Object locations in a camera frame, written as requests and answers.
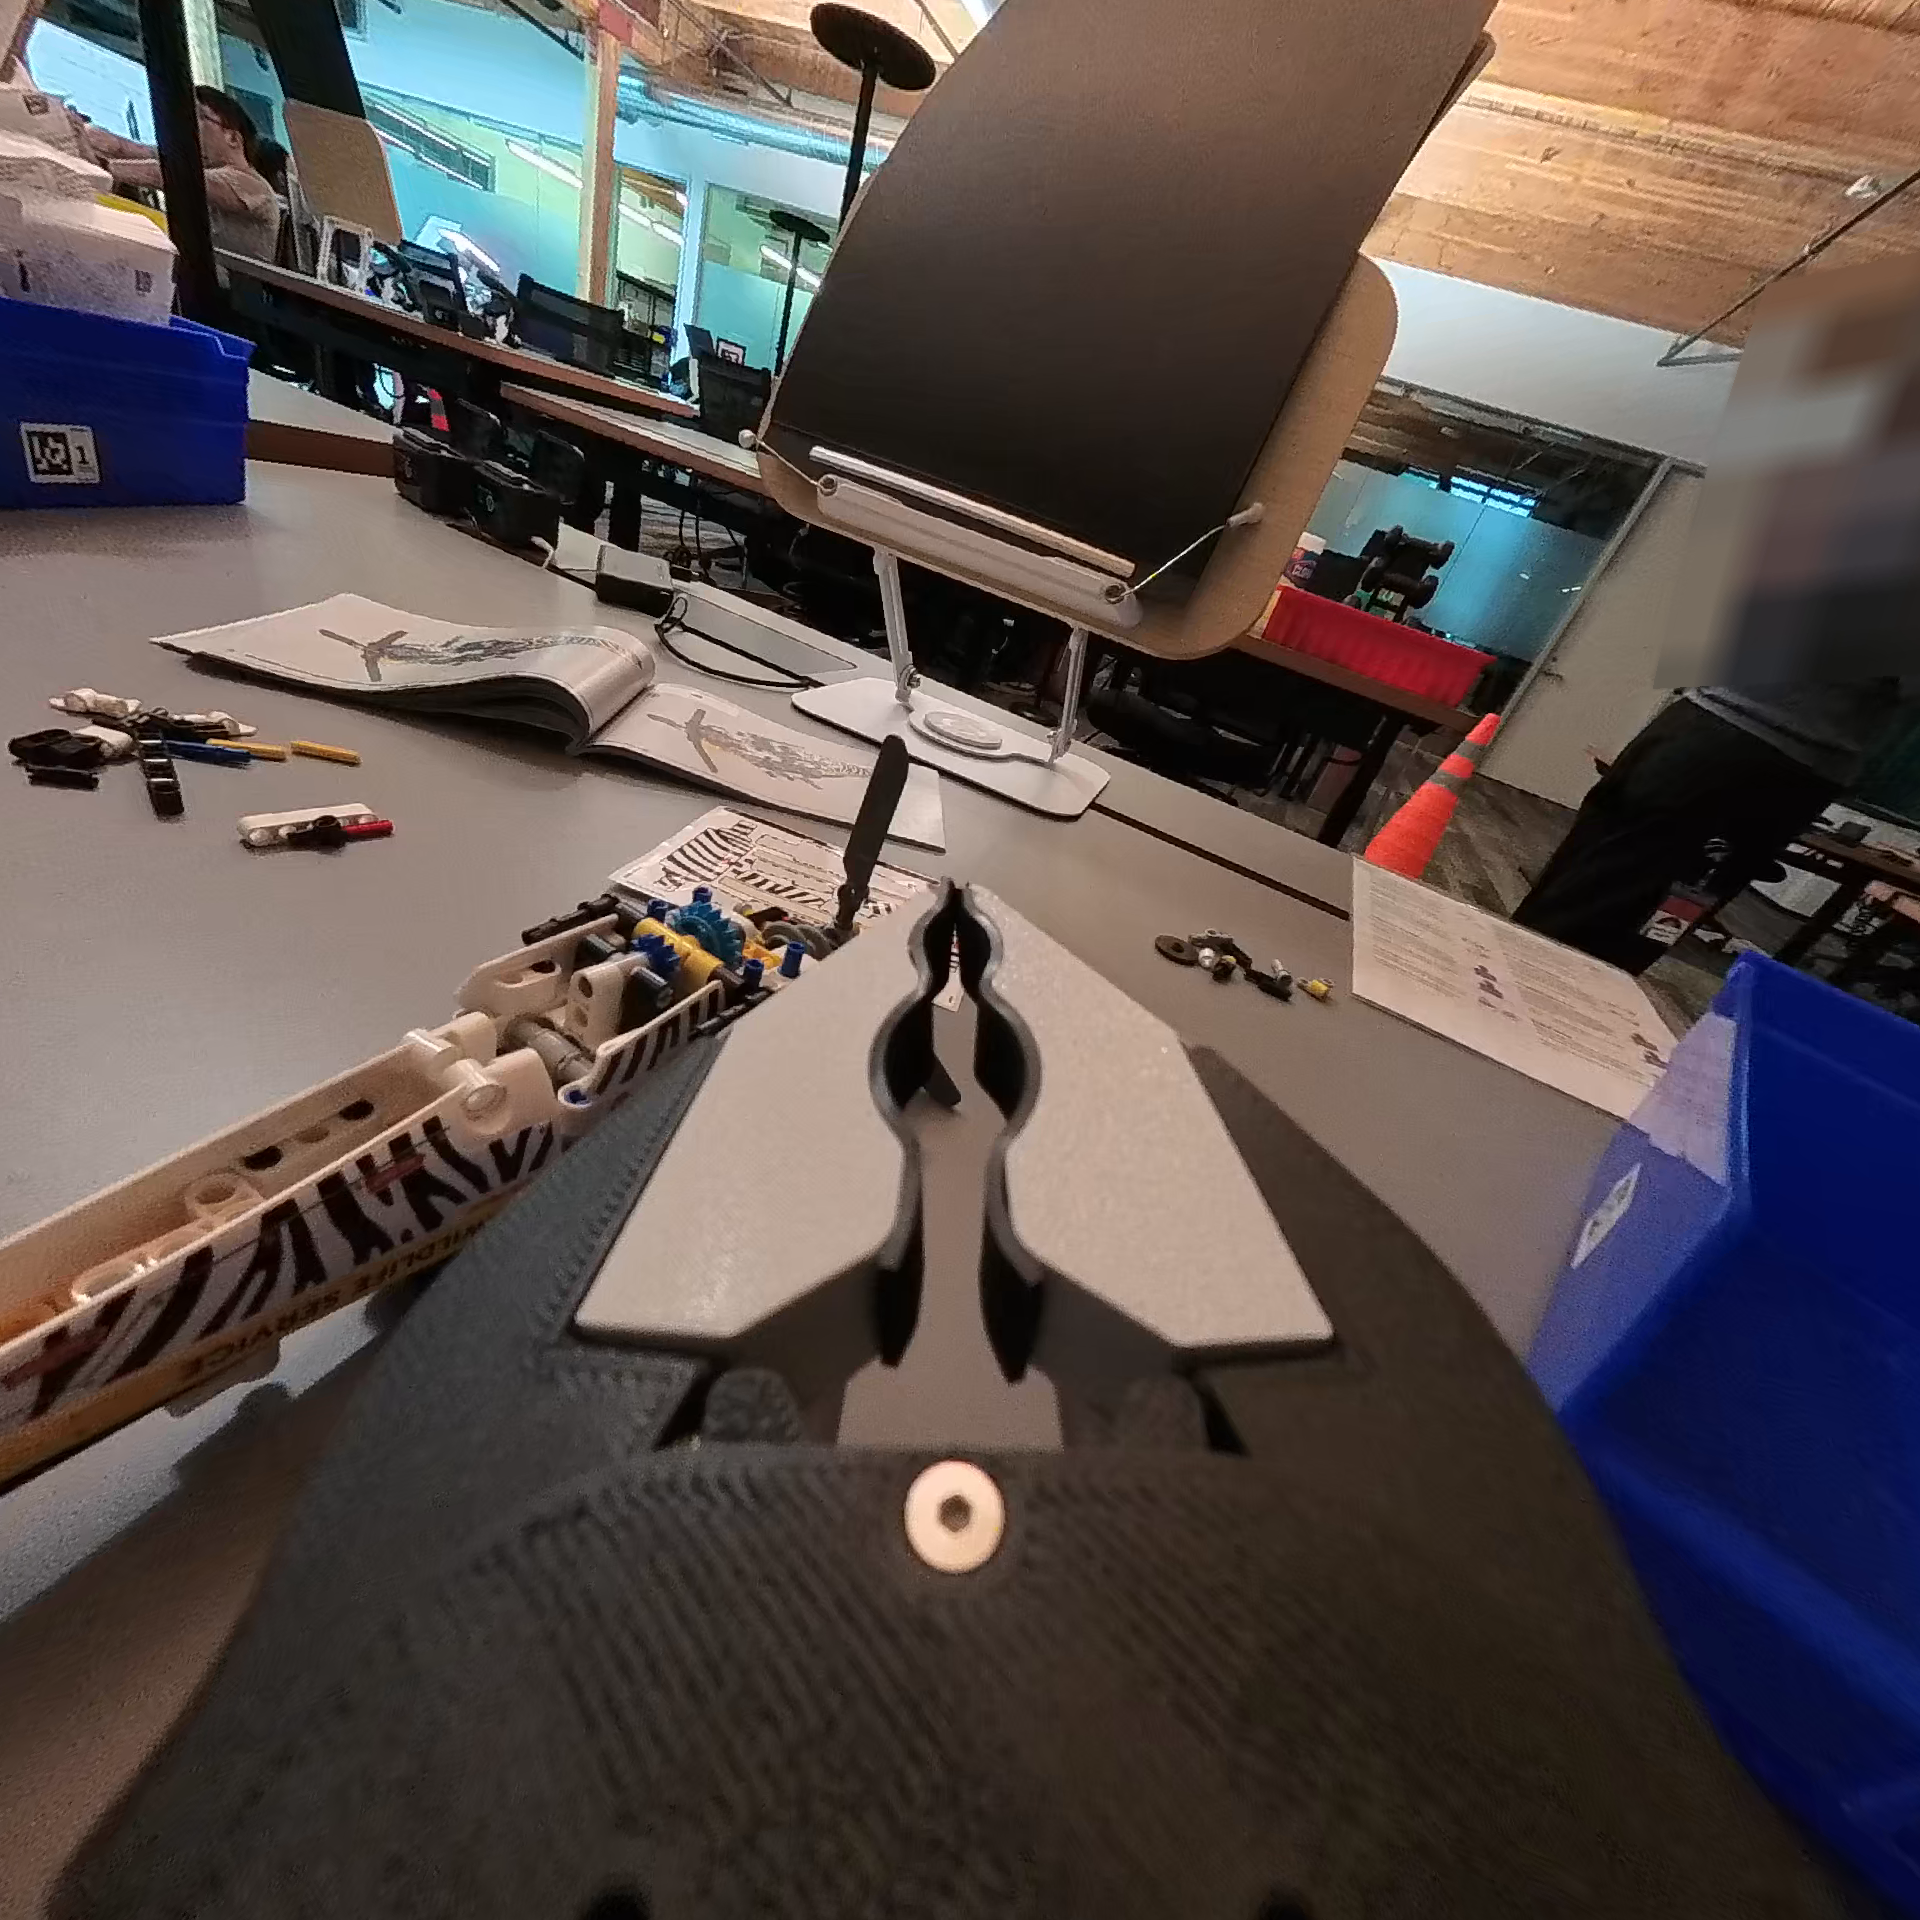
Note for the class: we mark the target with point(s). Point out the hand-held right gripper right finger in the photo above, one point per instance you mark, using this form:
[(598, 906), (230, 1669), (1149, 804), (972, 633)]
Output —
[(1170, 1201)]

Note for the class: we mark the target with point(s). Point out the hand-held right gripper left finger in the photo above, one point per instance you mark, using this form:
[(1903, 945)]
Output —
[(751, 1201)]

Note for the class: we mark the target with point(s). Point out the lego helicopter model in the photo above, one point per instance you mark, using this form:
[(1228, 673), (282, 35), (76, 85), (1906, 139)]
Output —
[(376, 1185)]

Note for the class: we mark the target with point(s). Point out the lego instruction booklet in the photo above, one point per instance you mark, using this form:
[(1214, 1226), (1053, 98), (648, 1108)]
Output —
[(452, 661)]

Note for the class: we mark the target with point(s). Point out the pile of black yellow lego pieces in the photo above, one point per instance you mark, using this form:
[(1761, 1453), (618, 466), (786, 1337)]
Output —
[(1237, 961)]

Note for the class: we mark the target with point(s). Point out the pile of mixed lego pieces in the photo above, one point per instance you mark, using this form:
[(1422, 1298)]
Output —
[(149, 749)]

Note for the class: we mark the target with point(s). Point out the zebra striped sticker sheet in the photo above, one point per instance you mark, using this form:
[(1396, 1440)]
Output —
[(721, 863)]

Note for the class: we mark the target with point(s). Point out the printed white paper sheet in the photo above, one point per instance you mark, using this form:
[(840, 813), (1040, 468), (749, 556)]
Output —
[(1500, 973)]

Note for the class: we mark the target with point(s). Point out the orange traffic cone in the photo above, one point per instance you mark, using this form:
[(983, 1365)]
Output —
[(1433, 810)]

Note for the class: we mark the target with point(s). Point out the red plastic bin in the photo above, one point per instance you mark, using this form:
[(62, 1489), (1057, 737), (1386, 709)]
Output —
[(1382, 644)]

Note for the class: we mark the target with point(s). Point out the blue plastic bin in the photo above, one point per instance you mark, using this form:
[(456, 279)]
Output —
[(136, 404), (1724, 1424)]

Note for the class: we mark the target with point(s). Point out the black power adapter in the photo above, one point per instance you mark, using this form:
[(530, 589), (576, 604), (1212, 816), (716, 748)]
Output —
[(629, 572)]

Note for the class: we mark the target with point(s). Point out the black charging dock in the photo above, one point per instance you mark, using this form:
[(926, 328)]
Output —
[(464, 481)]

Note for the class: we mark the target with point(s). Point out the long wooden desk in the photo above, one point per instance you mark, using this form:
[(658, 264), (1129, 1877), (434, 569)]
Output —
[(452, 338)]

